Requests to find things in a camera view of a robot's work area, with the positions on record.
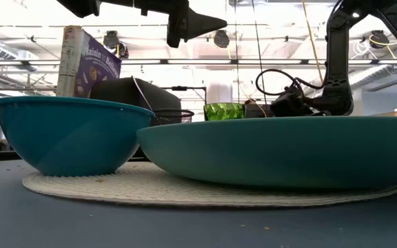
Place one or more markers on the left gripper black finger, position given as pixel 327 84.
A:
pixel 200 30
pixel 202 19

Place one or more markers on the green cut glass tumbler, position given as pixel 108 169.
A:
pixel 224 112

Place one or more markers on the black mesh basket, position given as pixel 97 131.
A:
pixel 172 117

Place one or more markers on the purple and white cereal box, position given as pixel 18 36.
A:
pixel 95 69

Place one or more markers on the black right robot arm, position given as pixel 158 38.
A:
pixel 338 51

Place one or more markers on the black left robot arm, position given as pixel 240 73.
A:
pixel 81 7

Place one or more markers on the black box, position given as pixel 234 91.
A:
pixel 257 111

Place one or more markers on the teal plate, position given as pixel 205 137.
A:
pixel 288 151

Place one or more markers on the white cylinder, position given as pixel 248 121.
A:
pixel 220 90

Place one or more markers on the black padded chair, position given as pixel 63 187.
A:
pixel 122 91

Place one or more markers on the blue plastic bowl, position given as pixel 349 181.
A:
pixel 71 137

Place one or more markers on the cream woven round placemat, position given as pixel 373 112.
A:
pixel 150 189

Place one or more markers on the long ceiling light rail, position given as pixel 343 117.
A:
pixel 219 62

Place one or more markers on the silver spiral ventilation duct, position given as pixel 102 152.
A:
pixel 374 75

